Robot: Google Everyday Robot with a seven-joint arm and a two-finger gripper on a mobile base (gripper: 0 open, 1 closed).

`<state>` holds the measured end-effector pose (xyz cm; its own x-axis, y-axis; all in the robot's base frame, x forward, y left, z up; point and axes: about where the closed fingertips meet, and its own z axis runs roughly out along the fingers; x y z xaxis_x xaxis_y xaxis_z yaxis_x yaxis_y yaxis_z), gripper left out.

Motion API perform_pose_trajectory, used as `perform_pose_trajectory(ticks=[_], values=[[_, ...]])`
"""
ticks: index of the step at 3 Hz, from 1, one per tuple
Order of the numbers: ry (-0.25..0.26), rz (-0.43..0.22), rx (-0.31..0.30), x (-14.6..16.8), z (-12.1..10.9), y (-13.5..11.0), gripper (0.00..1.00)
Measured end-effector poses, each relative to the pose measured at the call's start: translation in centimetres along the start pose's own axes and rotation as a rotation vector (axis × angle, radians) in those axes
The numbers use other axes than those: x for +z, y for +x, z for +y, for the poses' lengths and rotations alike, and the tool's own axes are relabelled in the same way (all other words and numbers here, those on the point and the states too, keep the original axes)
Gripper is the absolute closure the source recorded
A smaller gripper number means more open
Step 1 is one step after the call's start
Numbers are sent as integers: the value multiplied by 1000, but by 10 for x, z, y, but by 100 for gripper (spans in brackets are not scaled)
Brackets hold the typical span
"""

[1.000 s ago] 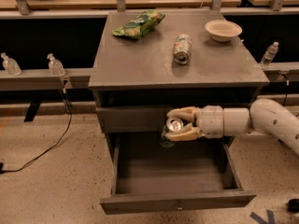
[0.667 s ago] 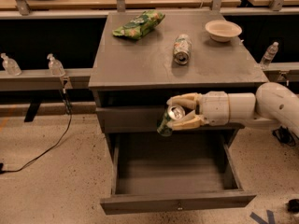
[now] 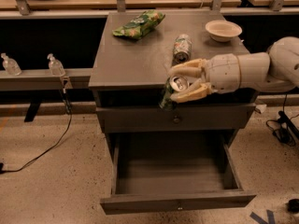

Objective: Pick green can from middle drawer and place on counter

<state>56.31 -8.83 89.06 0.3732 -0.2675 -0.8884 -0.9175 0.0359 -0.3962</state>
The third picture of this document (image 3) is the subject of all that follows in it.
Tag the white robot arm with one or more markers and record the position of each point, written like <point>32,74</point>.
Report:
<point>276,70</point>

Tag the grey drawer cabinet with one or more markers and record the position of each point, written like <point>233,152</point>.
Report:
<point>133,73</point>

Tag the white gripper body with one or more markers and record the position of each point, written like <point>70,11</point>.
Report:
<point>222,73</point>

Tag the white green can lying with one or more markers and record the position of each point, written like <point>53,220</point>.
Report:
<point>182,49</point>

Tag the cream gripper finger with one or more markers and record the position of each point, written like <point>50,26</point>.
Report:
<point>198,90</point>
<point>192,68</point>

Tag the white bowl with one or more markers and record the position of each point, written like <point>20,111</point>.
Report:
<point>223,31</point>

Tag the clear bottle on rail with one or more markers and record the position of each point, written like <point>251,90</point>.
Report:
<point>55,66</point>

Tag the open grey lower drawer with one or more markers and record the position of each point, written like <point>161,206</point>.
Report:
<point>173,171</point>

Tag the green chip bag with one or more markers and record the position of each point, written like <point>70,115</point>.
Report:
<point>140,26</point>

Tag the closed grey upper drawer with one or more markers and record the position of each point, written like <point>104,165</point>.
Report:
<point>129,119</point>

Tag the clear bottle far left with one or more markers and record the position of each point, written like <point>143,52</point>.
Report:
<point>10,65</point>

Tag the green soda can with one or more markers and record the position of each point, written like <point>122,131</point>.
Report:
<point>173,85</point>

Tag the grey metal rail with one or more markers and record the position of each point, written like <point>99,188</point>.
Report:
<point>42,80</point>

